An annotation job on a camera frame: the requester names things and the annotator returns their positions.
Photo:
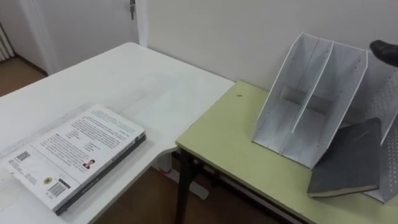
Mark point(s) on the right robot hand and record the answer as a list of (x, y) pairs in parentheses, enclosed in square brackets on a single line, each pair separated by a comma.
[(387, 52)]

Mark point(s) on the white perforated file rack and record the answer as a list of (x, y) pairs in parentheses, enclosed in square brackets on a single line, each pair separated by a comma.
[(311, 102)]

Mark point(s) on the dark grey book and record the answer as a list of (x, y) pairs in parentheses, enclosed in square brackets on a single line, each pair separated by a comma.
[(348, 158)]

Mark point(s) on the yellow-green table with black legs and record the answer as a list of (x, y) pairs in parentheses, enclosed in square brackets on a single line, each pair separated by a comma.
[(230, 137)]

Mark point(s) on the white desk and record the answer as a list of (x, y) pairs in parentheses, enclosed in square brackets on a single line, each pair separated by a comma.
[(130, 84)]

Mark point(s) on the white door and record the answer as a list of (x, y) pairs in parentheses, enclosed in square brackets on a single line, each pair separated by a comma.
[(77, 28)]

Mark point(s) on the white book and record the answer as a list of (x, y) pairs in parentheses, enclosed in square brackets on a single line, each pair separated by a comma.
[(77, 152)]

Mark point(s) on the white radiator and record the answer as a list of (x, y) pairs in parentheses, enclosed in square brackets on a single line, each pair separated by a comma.
[(4, 45)]

